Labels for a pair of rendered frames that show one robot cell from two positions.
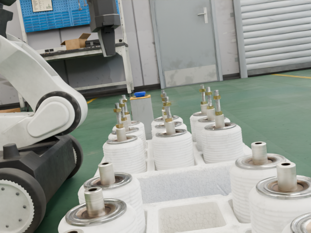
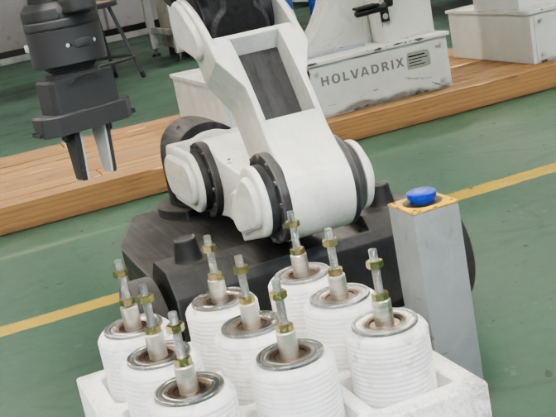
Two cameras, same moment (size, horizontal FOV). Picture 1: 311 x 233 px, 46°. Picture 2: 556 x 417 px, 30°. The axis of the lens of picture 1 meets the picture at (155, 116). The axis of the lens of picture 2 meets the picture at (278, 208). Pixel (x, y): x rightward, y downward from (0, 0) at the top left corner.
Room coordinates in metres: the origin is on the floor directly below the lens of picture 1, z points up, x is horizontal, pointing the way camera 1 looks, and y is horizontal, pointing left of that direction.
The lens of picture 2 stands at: (0.65, -1.15, 0.70)
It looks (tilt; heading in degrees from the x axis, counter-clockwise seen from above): 15 degrees down; 70
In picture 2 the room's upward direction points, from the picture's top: 11 degrees counter-clockwise
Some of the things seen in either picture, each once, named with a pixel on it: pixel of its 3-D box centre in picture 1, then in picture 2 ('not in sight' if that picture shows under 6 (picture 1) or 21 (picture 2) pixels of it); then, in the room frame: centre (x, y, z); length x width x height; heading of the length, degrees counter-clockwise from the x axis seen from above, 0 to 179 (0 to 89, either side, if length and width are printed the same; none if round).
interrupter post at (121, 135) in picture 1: (121, 134); (131, 317); (0.87, 0.09, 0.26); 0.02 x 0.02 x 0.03
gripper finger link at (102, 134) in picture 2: (105, 43); (107, 145); (0.89, 0.09, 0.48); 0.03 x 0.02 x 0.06; 106
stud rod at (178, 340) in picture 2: (217, 105); (179, 345); (0.87, -0.15, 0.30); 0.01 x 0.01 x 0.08
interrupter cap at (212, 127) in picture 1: (220, 126); (189, 390); (0.87, -0.15, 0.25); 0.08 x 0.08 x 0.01
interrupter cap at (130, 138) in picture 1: (121, 140); (133, 327); (0.87, 0.09, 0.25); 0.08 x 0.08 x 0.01
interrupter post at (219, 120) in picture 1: (219, 121); (186, 378); (0.87, -0.15, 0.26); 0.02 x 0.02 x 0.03
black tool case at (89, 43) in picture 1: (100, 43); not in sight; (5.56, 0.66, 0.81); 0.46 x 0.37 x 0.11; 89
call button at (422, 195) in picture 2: (139, 95); (421, 198); (1.28, 0.04, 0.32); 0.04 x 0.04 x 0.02
